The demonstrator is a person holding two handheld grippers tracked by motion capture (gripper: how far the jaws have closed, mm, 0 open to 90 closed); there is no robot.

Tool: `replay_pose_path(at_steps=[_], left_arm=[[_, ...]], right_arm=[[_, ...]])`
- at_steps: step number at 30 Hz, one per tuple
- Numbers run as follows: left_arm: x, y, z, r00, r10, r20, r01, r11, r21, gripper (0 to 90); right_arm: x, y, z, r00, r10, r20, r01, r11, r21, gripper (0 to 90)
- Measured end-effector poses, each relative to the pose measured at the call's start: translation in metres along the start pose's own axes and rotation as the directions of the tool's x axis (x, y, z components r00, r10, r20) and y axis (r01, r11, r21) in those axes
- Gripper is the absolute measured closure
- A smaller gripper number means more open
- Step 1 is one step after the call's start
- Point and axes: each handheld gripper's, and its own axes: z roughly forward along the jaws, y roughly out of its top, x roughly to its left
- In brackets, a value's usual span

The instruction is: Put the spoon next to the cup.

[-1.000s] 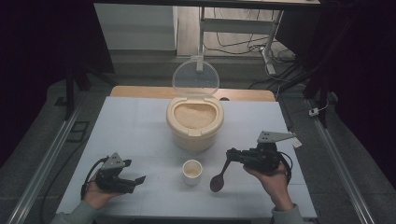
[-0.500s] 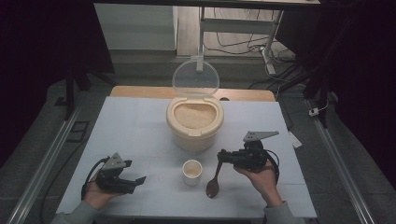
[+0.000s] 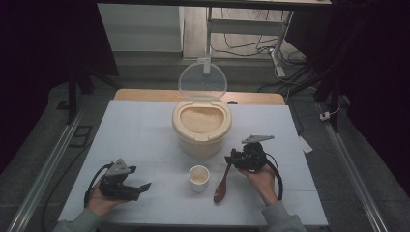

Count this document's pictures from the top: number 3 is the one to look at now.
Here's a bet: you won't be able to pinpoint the black floor cables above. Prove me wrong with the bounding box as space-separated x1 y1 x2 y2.
211 8 308 67

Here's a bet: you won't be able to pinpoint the person's left hand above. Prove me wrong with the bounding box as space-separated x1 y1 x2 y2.
86 185 130 218

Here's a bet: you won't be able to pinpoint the person's right hand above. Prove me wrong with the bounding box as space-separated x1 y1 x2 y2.
238 160 278 207

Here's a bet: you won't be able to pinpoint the heap of rice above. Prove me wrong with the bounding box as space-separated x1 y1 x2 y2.
179 106 224 134

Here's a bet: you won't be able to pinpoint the beige rice container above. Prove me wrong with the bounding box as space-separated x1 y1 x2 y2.
171 99 233 159

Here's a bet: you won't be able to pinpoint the white table cover board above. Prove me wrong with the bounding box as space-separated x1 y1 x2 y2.
57 100 329 226

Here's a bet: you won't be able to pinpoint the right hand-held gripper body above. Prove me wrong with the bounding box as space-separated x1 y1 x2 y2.
233 134 276 172

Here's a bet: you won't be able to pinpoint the black stand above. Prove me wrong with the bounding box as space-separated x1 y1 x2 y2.
283 61 343 133
56 62 123 126

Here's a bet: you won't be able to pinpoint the clear round container lid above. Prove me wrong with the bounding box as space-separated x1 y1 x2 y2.
178 61 228 101

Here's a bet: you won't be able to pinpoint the small scooped rice portion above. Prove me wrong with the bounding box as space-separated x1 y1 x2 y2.
190 172 208 184

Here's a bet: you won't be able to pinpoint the wooden table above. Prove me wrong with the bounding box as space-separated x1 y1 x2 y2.
114 88 286 106

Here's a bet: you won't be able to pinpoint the white desk frame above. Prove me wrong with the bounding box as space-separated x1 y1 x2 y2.
203 6 295 78

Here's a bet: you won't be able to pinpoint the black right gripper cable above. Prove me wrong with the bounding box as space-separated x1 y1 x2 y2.
265 153 284 201

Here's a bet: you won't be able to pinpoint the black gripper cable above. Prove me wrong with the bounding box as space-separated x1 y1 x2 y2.
265 153 284 201
83 162 114 208

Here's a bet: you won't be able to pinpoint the white cup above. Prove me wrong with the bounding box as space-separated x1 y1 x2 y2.
188 164 211 193

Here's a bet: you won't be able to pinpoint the brown wooden spoon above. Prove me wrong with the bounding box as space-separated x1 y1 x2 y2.
213 148 238 204

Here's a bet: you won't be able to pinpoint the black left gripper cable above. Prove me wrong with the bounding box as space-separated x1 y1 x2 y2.
83 162 114 208

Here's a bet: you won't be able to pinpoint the metal floor rail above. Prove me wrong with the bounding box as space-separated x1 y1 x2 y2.
6 104 85 232
317 101 391 232

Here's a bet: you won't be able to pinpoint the white paper tag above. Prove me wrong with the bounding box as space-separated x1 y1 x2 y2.
298 135 314 155

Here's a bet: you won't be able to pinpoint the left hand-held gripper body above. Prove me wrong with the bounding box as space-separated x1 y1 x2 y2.
98 158 143 202

